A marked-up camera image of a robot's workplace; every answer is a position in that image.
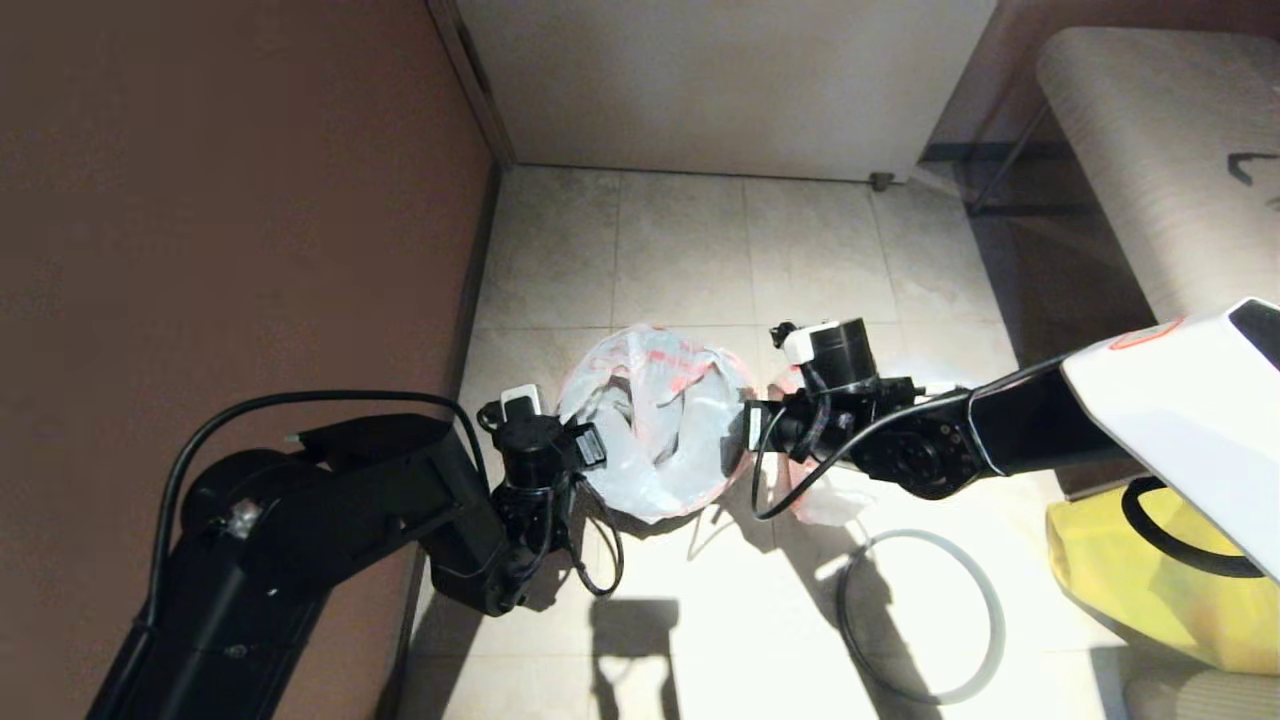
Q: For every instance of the beige wooden table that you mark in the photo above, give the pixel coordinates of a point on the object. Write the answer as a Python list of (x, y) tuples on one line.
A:
[(1150, 150)]

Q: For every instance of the white cabinet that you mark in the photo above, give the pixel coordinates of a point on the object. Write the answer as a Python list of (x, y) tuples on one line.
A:
[(720, 90)]

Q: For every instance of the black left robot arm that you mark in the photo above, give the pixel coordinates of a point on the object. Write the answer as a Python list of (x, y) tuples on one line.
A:
[(300, 540)]

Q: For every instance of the white plastic bag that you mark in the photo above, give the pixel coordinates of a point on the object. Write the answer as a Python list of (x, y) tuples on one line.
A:
[(830, 500)]

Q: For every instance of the yellow plastic bag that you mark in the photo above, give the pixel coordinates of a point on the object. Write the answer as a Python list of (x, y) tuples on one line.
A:
[(1130, 600)]

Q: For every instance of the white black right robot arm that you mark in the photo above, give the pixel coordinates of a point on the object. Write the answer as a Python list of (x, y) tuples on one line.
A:
[(1150, 420)]

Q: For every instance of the small dark cabinet foot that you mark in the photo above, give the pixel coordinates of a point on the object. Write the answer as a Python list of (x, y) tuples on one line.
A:
[(880, 182)]

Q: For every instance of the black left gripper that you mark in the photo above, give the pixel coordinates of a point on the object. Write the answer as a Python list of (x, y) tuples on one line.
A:
[(535, 450)]

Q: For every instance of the grey metal furniture frame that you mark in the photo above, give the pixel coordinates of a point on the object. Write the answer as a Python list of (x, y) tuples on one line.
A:
[(1007, 160)]

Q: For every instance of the clear plastic bag red print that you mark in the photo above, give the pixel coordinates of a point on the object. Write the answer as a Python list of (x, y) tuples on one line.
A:
[(660, 440)]

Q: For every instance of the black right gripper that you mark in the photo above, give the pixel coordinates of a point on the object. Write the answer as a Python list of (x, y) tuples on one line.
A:
[(840, 390)]

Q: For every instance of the black round trash bin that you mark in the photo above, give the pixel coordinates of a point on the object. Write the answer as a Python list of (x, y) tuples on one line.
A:
[(650, 526)]

